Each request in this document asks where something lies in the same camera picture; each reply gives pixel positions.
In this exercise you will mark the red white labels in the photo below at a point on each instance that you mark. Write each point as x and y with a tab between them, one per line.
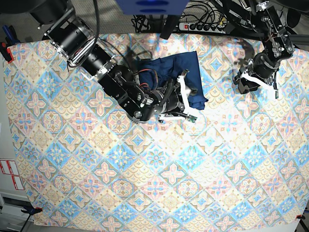
10	175

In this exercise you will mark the white power strip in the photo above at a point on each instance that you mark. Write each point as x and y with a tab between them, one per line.
201	27

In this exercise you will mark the black mount post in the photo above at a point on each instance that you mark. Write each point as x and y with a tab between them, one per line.
169	26

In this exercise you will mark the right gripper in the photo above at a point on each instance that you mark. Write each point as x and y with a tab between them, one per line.
172	101

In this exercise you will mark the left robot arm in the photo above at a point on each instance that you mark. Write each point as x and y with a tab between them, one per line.
265	21

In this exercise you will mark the blue orange clamp upper left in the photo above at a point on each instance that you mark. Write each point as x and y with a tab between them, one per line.
11	39

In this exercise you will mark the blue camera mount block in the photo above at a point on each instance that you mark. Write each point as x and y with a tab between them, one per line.
152	7

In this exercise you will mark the black orange clamp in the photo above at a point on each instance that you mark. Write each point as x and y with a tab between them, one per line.
302	217
30	210

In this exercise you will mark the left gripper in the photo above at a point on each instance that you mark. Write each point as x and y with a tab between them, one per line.
261	71

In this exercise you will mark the black orange clamp lower right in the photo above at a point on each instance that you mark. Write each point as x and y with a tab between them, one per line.
302	217

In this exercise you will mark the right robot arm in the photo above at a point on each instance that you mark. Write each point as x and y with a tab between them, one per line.
76	42

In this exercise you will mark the black orange clamp lower left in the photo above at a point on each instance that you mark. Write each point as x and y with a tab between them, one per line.
30	210

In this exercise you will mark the patterned tile tablecloth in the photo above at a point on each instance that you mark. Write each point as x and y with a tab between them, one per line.
244	164

